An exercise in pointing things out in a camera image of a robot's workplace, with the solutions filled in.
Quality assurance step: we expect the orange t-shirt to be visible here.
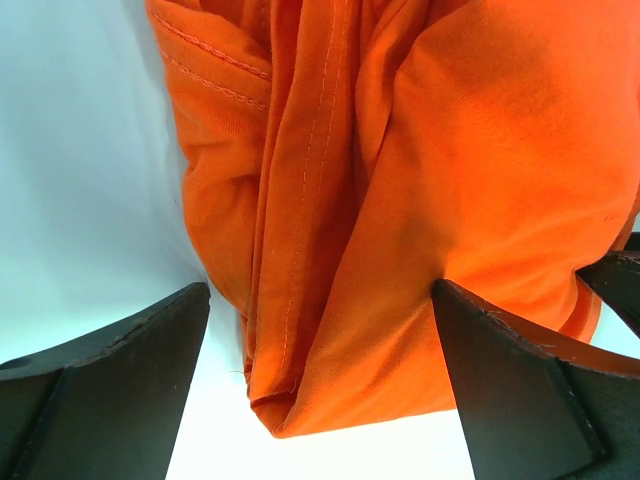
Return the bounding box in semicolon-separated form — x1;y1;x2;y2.
146;1;639;438

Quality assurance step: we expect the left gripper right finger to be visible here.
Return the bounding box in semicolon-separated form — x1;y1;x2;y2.
432;280;639;479

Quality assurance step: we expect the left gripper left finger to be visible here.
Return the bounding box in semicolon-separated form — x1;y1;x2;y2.
1;283;210;480

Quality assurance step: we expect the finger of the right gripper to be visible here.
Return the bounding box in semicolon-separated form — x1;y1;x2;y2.
577;232;640;337

